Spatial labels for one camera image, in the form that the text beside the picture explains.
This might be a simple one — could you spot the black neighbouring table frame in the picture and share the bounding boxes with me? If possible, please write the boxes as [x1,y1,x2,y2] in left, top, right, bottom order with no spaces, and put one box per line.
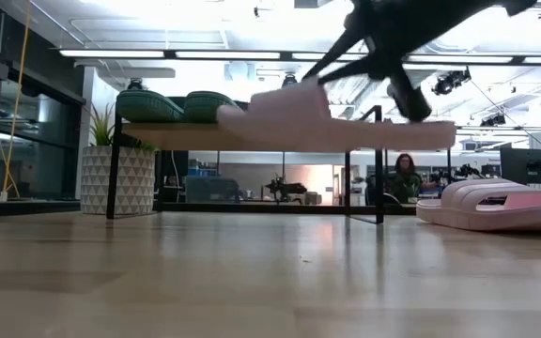
[443,125,455,182]

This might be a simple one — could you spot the pink foam slide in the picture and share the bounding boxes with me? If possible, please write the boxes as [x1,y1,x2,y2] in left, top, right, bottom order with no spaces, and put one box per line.
[415,177,541,233]
[216,77,457,154]

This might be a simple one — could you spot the small black background robot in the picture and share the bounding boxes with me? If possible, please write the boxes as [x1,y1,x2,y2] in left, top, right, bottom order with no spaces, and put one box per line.
[264,174,308,204]

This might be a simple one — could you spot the long ceiling light bar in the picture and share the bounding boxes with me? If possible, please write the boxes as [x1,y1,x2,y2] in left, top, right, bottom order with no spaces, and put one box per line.
[58,48,541,66]

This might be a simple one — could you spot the wooden shelf with black frame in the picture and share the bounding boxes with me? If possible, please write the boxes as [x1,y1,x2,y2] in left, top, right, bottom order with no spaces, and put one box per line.
[105,105,385,225]

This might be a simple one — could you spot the black monitor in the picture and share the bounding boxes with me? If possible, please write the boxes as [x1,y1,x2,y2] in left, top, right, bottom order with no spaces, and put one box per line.
[500,147,541,187]

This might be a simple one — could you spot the green foam slide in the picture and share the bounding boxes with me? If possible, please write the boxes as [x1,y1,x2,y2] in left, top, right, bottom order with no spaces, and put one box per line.
[184,90,242,124]
[116,89,186,124]

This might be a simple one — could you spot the succulent in patterned white pot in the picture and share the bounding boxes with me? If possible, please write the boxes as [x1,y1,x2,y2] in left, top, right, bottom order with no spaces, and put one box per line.
[80,101,159,217]

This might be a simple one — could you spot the yellow cable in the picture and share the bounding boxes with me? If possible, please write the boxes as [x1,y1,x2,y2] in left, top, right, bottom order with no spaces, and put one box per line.
[0,0,33,201]

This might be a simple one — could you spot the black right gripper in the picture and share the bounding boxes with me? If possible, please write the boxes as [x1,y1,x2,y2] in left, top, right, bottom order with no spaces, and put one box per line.
[302,0,445,124]

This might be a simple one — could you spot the black track light cluster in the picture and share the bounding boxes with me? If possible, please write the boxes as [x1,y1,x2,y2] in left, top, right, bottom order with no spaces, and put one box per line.
[430,69,472,98]

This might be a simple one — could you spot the person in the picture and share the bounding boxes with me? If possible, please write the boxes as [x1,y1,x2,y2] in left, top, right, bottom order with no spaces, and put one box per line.
[387,152,441,206]

